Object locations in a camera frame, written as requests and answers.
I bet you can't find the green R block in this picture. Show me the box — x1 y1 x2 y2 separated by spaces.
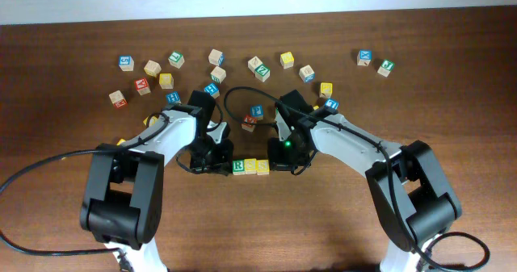
232 160 246 175

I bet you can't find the yellow S block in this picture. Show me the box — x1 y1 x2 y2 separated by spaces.
244 158 257 174

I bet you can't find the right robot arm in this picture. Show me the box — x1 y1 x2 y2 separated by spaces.
268 90 462 271

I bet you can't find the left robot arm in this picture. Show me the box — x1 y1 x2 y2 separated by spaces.
80 90 233 271

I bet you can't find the red V block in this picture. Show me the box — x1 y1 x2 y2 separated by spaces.
241 115 258 132

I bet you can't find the blue P block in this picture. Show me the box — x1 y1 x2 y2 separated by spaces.
250 105 264 120

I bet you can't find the blue T block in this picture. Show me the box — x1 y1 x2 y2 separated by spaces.
324 98 339 110

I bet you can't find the blue H block centre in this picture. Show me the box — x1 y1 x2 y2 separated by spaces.
204 83 220 98

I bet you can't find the blue h block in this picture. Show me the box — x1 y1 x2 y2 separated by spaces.
204 83 220 98
166 91 181 104

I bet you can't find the blue H block left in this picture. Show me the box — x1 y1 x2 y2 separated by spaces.
166 91 181 104

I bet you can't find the wood block green side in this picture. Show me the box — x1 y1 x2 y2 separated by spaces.
210 66 226 84

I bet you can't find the wood block blue bottom side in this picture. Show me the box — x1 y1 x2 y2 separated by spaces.
299 65 315 83

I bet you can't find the green Z block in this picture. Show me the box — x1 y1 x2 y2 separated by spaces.
254 64 271 82

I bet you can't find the yellow block top row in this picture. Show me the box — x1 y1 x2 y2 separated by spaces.
280 52 295 69

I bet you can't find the wood block blue D side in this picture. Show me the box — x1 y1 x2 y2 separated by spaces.
208 49 225 66

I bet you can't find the plain wood block by Z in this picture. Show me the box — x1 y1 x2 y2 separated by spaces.
247 56 263 73

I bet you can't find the red A block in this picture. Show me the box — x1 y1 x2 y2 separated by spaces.
134 78 151 95

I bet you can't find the green L block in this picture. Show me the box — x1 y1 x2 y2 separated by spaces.
168 51 185 69

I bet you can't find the plain wood block yellow-side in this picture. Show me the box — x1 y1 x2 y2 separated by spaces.
144 60 162 77

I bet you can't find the wood block red side left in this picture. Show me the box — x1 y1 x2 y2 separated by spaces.
109 90 128 108

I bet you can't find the blue X block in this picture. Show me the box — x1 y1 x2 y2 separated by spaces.
356 49 372 66

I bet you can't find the blue top block far-left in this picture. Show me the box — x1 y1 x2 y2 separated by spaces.
118 56 134 72

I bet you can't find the green J block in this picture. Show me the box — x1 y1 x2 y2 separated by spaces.
377 59 395 77

